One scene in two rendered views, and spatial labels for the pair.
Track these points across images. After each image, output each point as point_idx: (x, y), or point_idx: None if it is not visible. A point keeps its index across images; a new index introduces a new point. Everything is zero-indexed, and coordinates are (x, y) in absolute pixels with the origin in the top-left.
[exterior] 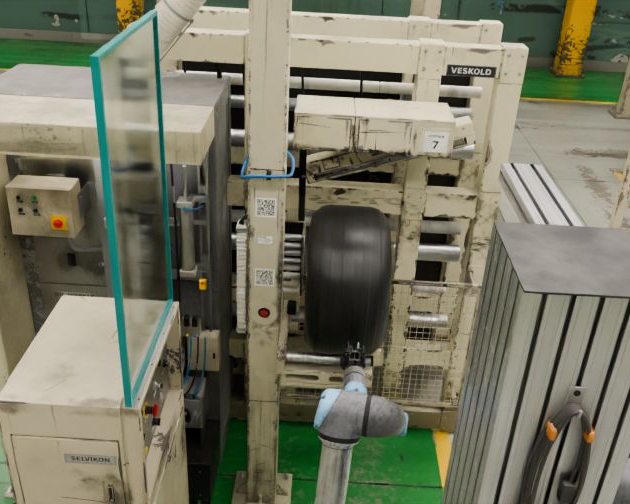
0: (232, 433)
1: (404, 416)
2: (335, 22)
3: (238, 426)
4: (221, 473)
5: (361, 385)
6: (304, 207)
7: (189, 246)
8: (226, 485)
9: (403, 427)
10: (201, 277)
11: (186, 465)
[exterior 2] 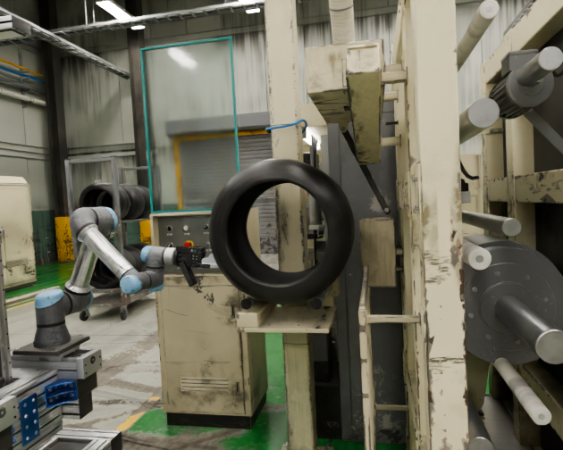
0: (385, 445)
1: (75, 223)
2: (531, 12)
3: (397, 449)
4: (332, 441)
5: (148, 247)
6: (375, 195)
7: (309, 204)
8: (318, 444)
9: (72, 230)
10: (317, 234)
11: (244, 340)
